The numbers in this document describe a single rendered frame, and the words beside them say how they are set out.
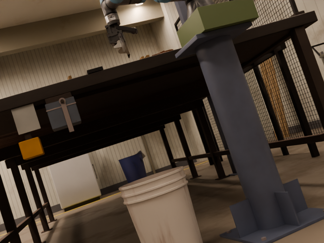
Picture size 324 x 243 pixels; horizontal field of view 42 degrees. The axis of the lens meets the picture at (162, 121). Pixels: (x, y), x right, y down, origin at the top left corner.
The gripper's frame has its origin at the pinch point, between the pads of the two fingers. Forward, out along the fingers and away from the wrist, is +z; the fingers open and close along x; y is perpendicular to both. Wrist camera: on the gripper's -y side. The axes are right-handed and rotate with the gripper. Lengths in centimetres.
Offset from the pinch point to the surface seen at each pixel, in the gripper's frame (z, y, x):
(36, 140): 35, 46, 48
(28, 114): 22, 46, 45
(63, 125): 32, 33, 44
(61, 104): 23, 31, 44
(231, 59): 29, -47, 48
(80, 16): -214, 108, -467
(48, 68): -159, 203, -513
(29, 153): 40, 50, 49
